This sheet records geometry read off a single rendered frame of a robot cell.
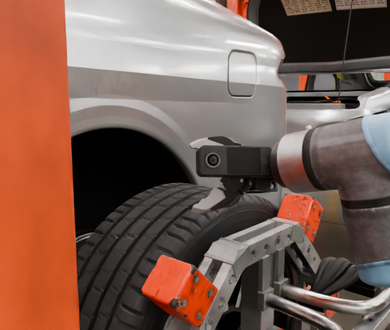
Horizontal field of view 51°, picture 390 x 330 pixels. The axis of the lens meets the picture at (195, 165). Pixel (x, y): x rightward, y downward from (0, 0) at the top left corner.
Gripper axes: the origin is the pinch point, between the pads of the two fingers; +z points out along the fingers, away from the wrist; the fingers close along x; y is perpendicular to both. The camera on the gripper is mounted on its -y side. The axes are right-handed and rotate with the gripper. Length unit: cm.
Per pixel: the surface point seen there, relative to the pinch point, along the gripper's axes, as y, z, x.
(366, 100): 247, 70, 81
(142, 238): -3.5, 9.7, -10.7
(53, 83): -36.5, -23.0, 2.8
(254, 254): 10.9, -5.3, -14.3
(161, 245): -3.1, 4.5, -12.1
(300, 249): 29.5, -3.3, -14.4
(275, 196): 89, 44, 2
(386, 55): 320, 78, 138
